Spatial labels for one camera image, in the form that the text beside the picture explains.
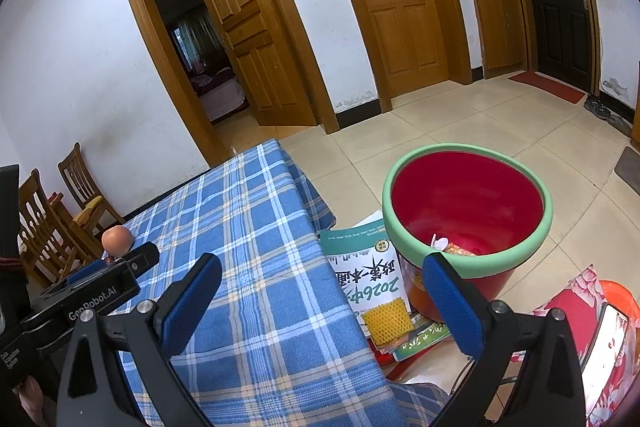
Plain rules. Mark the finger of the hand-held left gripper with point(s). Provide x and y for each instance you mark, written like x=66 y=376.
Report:
x=95 y=297
x=82 y=274

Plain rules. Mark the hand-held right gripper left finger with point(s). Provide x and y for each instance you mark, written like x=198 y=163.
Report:
x=192 y=302

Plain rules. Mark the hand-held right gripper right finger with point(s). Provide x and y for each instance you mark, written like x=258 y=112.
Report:
x=452 y=302

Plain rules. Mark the yellow foam fruit net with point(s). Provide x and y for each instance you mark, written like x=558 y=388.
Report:
x=387 y=318

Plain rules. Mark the red bin with green rim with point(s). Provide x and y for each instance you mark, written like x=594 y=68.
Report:
x=470 y=202

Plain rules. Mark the person's left hand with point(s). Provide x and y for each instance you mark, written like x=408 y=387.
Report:
x=32 y=399

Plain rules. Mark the apple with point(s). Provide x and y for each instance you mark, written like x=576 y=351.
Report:
x=116 y=241

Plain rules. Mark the wooden chair with yellow cushion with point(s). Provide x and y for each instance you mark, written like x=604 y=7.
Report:
x=82 y=192

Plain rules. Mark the blue plaid tablecloth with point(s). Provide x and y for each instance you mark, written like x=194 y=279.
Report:
x=250 y=232

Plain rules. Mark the green white book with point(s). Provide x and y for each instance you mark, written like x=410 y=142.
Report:
x=360 y=267

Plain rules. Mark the smartphone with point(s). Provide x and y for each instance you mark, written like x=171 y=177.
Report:
x=607 y=347

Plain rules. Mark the orange plastic stool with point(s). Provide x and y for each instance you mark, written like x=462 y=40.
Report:
x=620 y=297

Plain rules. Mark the bed with pink bedding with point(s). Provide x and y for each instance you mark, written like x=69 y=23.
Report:
x=220 y=96

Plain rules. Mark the grey floor mat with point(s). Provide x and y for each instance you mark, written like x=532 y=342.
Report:
x=629 y=169

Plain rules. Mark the red doormat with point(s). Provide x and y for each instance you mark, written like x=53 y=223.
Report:
x=547 y=86

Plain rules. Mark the grey shoe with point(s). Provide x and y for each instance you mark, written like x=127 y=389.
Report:
x=597 y=107
x=620 y=125

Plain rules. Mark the low wooden cabinet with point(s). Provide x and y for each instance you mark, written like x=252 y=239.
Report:
x=500 y=27

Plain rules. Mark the open wooden door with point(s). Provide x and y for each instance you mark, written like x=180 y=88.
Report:
x=250 y=22

